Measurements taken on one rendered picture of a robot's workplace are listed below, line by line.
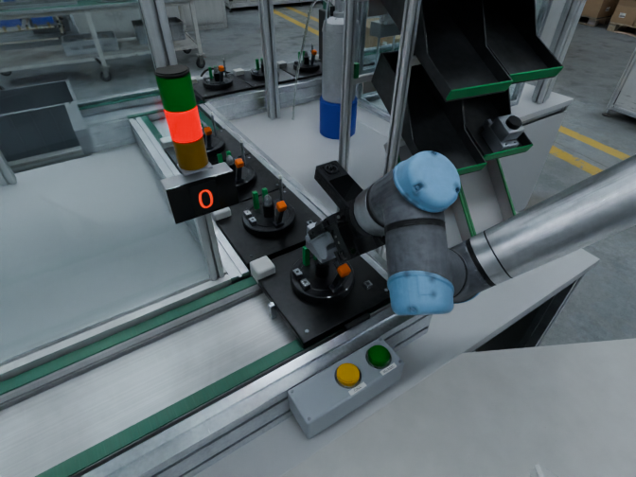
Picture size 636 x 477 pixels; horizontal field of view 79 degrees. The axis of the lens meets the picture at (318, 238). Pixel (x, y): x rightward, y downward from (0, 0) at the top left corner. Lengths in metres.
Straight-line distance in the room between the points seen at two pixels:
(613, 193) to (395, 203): 0.25
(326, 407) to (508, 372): 0.42
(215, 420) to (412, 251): 0.43
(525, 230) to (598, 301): 2.03
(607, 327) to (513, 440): 1.65
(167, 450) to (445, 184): 0.56
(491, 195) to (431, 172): 0.60
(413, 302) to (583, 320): 2.01
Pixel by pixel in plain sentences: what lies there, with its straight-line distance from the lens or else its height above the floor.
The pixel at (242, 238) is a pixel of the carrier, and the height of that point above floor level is 0.97.
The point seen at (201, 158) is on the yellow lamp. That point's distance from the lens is 0.68.
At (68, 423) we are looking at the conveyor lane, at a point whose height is 0.92.
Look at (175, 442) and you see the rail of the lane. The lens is 0.71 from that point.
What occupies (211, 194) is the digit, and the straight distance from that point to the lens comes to 0.72.
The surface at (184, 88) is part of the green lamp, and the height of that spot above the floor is 1.39.
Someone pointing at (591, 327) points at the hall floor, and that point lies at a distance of 2.42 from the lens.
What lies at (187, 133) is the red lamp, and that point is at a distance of 0.66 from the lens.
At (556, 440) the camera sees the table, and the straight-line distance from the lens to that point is 0.90.
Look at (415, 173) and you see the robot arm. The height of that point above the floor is 1.36.
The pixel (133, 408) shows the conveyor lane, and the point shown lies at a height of 0.92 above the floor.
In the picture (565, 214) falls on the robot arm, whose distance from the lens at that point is 0.56.
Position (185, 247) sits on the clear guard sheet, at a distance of 0.83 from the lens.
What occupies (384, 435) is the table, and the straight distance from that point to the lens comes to 0.80.
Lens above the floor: 1.59
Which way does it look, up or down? 40 degrees down
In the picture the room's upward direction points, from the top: straight up
